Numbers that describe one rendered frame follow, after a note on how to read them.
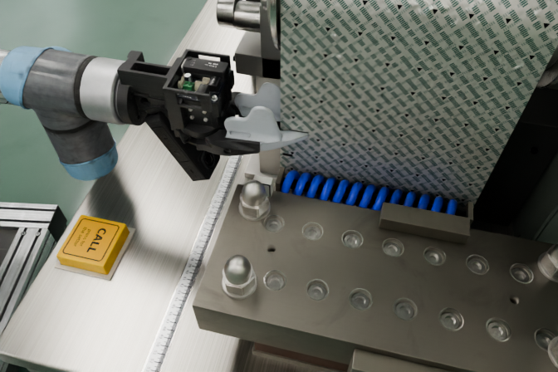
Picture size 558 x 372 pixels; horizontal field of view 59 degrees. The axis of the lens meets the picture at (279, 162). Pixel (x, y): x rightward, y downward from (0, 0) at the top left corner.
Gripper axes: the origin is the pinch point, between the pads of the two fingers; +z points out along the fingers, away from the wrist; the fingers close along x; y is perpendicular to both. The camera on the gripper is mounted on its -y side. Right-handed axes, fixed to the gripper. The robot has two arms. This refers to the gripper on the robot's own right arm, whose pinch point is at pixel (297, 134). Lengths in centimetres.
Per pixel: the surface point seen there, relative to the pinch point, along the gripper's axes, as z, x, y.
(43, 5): -177, 168, -109
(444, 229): 17.6, -6.2, -4.1
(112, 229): -23.8, -7.9, -16.5
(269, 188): -2.1, -5.1, -4.1
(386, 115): 9.3, -0.3, 5.4
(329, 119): 3.4, -0.3, 3.6
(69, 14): -159, 163, -109
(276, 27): -2.2, -0.8, 14.5
